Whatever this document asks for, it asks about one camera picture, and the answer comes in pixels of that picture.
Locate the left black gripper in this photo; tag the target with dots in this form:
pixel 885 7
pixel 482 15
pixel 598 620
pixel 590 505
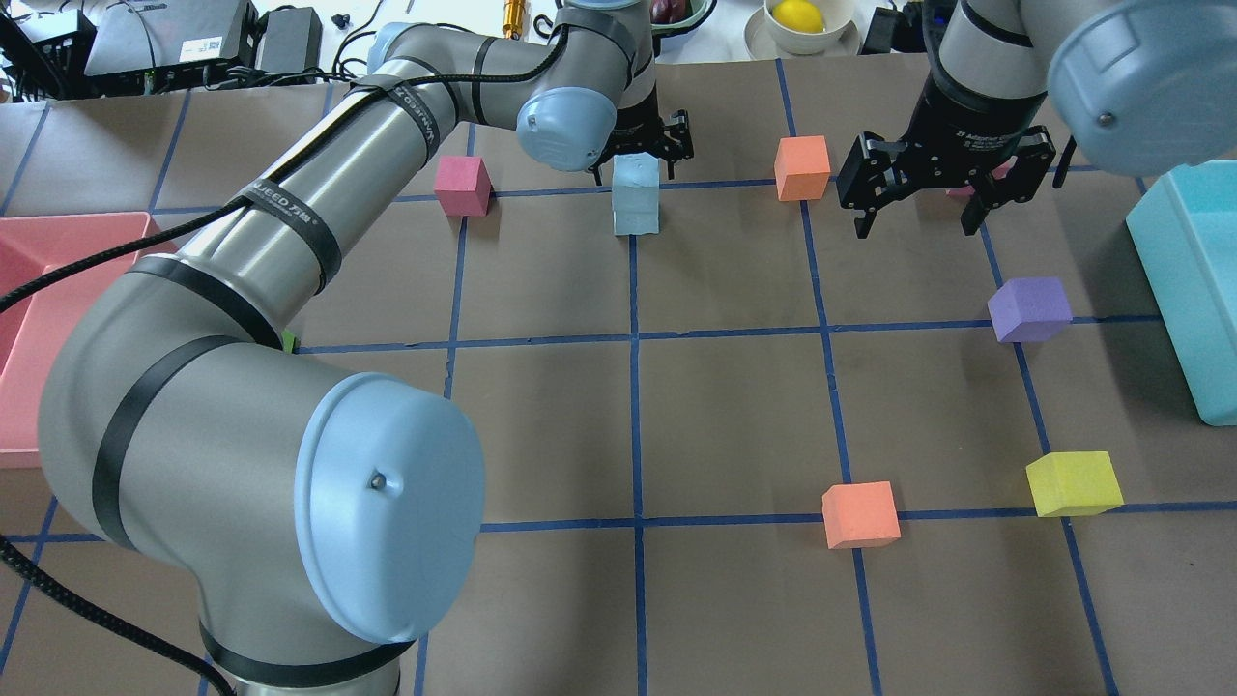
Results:
pixel 640 124

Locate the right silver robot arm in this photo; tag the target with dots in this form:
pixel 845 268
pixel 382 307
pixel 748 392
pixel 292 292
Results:
pixel 1016 87

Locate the bowl with yellow lemon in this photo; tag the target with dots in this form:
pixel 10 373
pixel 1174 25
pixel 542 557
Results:
pixel 765 39

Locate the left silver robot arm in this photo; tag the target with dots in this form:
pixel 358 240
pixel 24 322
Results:
pixel 327 516

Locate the turquoise plastic bin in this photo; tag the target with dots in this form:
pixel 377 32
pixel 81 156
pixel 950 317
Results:
pixel 1184 230

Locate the yellow foam block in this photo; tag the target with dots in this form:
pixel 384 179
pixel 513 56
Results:
pixel 1073 484

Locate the light blue foam block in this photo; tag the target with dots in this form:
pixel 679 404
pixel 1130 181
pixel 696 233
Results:
pixel 636 183

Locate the yellow lemon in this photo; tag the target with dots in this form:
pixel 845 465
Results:
pixel 799 16

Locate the black electronics box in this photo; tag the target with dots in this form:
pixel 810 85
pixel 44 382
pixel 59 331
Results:
pixel 174 44

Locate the yellow handled tool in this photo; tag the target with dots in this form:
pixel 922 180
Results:
pixel 514 17

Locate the orange foam block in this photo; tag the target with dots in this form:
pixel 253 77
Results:
pixel 860 515
pixel 802 168

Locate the pink plastic bin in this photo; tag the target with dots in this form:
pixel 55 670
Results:
pixel 34 331

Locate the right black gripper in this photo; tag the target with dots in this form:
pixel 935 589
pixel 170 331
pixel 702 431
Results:
pixel 969 124

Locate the bowl with dark fruit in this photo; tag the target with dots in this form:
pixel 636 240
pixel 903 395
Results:
pixel 671 18

